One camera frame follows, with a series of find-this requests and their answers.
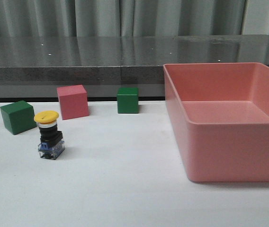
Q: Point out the grey glossy bench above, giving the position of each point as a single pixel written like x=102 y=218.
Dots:
x=32 y=68

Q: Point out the yellow push button switch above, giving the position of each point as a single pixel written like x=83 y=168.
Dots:
x=51 y=139

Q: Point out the left green cube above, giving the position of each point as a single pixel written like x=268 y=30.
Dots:
x=18 y=117

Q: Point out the grey curtain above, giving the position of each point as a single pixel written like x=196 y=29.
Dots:
x=133 y=17

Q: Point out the green cube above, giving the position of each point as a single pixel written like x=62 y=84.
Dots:
x=127 y=100
x=18 y=117

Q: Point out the pink plastic bin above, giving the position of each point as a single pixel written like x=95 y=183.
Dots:
x=220 y=117

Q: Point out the pink cube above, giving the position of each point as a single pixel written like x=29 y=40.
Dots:
x=73 y=101

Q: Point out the right green cube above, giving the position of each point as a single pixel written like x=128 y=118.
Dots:
x=127 y=100

